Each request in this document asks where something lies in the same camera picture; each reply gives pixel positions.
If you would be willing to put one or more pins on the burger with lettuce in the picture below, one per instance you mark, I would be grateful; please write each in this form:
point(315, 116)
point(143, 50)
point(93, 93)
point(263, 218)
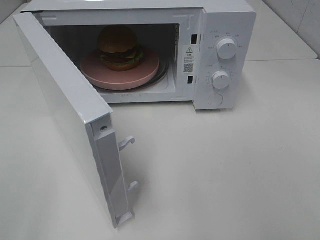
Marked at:
point(119, 48)

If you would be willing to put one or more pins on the white microwave oven body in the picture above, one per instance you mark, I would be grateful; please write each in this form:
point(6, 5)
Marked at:
point(164, 26)

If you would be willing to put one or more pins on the white microwave door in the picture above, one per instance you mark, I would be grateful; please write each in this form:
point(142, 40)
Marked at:
point(82, 116)

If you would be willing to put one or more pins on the upper white microwave knob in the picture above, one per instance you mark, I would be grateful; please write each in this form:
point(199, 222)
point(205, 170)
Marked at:
point(226, 48)

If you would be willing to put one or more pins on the white microwave knob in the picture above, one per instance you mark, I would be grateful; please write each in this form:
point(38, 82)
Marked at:
point(221, 80)
point(226, 48)

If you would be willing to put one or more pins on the round white door-release button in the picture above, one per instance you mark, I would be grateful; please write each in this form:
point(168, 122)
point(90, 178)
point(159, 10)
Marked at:
point(215, 100)

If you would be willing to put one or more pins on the white warning sticker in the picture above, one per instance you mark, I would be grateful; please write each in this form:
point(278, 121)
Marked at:
point(189, 56)

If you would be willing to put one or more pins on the lower white microwave knob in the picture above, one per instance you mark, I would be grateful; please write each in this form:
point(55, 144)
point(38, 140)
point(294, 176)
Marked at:
point(221, 80)

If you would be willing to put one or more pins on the pink round plate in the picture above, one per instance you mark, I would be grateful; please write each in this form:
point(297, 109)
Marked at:
point(98, 74)

